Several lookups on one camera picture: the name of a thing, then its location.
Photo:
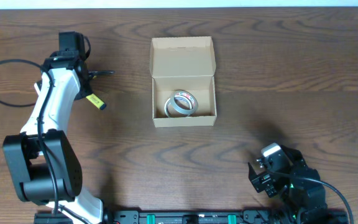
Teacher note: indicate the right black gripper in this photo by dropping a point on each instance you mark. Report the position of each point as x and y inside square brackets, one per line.
[263, 181]

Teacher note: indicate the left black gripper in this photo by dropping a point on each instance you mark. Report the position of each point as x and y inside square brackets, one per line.
[84, 88]

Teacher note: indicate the yellow highlighter marker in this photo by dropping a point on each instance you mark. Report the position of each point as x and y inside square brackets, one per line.
[96, 101]

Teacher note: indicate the cardboard box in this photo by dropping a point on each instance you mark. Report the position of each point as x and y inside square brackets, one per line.
[183, 63]

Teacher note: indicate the white-core clear tape roll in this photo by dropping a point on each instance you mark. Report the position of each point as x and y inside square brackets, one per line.
[181, 99]

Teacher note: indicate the clear tape roll red-print core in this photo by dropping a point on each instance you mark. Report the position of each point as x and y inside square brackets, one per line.
[193, 102]

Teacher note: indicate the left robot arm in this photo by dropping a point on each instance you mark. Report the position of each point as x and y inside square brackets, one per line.
[43, 166]

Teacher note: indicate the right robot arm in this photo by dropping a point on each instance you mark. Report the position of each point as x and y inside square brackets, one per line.
[288, 176]

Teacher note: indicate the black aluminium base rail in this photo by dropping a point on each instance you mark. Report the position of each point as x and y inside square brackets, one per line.
[231, 217]

